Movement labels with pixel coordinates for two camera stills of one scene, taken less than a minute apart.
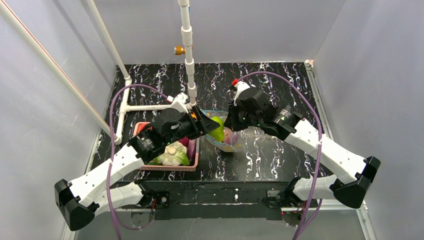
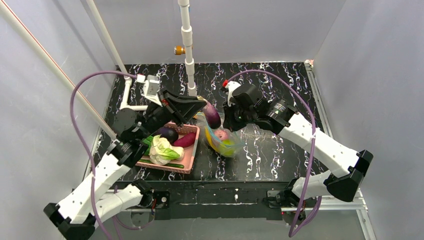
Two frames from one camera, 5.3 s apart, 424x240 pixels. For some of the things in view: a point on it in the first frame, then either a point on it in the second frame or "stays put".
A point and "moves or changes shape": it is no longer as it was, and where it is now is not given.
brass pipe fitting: [178, 50] stays put
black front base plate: [215, 200] stays put
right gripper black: [234, 120] stays put
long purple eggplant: [192, 150] -> [212, 116]
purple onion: [228, 136] -> [221, 134]
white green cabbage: [174, 155] moves or changes shape
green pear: [218, 133] -> [227, 147]
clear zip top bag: [230, 140] moves or changes shape
